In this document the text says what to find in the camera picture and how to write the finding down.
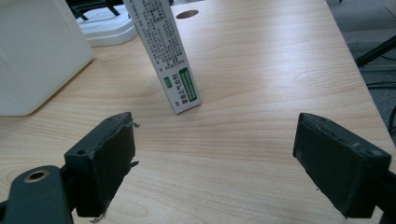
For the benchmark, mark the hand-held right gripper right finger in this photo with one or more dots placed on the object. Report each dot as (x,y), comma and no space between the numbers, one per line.
(339,168)

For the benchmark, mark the white round stand base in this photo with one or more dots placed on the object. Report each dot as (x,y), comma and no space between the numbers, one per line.
(107,28)

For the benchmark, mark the white plastic container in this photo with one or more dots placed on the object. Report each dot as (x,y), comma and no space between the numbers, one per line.
(34,53)

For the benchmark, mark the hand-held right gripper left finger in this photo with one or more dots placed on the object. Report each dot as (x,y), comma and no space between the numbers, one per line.
(99,165)

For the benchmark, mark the black metal stand leg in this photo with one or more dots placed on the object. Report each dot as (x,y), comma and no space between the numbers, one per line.
(375,52)

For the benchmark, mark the black frame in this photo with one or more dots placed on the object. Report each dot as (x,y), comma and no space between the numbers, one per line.
(93,6)

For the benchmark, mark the white printed carton with green label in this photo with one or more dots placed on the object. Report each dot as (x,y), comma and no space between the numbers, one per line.
(165,53)

